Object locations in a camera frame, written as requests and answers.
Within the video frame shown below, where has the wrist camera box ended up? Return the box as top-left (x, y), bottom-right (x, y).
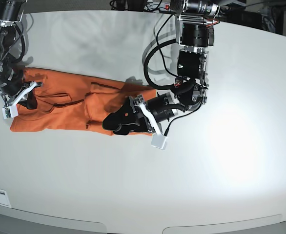
top-left (2, 105), bottom-right (19, 119)
top-left (151, 134), bottom-right (168, 150)

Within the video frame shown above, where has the white power strip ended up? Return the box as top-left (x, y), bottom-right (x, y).
top-left (144, 2), bottom-right (174, 14)

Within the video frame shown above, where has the orange T-shirt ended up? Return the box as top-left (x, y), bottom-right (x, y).
top-left (10, 68), bottom-right (156, 136)

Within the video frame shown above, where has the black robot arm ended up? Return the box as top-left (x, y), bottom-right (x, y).
top-left (0, 0), bottom-right (42, 110)
top-left (102, 0), bottom-right (220, 136)

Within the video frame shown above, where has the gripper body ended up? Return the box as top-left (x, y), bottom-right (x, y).
top-left (0, 69), bottom-right (25, 105)
top-left (129, 93), bottom-right (182, 133)

